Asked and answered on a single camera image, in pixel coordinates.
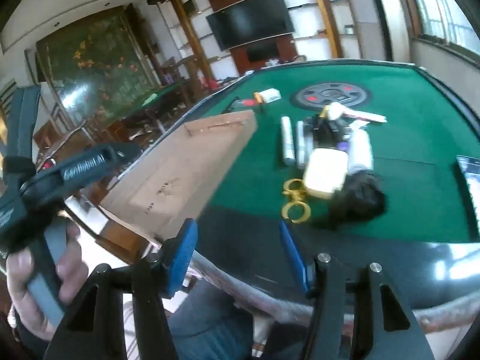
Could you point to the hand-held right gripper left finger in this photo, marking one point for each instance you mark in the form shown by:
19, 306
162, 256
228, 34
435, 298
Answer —
182, 258

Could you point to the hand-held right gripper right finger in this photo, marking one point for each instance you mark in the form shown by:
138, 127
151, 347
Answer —
294, 258

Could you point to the gold key clasp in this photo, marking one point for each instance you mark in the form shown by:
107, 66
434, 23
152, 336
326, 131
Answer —
296, 206

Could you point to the black fluffy brush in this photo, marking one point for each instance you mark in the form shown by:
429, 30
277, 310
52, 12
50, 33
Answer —
356, 198

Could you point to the white rounded case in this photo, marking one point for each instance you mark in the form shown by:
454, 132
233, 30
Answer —
325, 172

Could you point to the cardboard box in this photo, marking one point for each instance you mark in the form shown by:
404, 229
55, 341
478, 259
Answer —
180, 165

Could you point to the white slim tube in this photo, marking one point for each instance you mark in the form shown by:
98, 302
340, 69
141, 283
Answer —
303, 144
288, 140

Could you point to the white plastic bottle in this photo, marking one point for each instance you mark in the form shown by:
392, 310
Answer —
360, 150

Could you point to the white and pink tube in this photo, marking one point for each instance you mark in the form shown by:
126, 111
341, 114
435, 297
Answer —
365, 116

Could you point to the person's left hand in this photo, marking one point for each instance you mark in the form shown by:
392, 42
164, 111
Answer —
20, 281

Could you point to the person's blue jeans leg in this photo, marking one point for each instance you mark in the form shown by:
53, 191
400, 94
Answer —
210, 318

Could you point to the large green floral painting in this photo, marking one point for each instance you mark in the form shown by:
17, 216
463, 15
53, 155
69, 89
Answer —
97, 60

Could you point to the green background table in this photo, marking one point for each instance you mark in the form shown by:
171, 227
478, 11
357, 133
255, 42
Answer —
165, 95

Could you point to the gold and black pen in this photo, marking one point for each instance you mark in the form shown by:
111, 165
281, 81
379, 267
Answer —
324, 111

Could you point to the cream white tube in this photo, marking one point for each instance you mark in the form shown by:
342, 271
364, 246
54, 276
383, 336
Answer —
336, 110

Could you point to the black marker with red cap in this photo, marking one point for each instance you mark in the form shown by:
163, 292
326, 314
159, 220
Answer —
230, 105

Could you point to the yellow and black pen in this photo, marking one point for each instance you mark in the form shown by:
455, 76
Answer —
258, 101

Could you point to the small white box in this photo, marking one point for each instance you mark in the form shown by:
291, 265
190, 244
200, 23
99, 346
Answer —
270, 95

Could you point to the round grey table centre panel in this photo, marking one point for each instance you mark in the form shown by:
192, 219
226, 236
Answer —
330, 95

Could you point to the window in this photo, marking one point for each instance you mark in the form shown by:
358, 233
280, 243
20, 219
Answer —
442, 7

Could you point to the slatted wall vent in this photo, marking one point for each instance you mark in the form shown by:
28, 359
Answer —
7, 95

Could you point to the wooden wall shelf unit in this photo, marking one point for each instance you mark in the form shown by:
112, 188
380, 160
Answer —
189, 37

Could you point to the small dark wall screen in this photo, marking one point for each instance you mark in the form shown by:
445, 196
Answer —
262, 52

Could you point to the black wall television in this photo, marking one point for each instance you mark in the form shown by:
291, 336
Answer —
249, 18

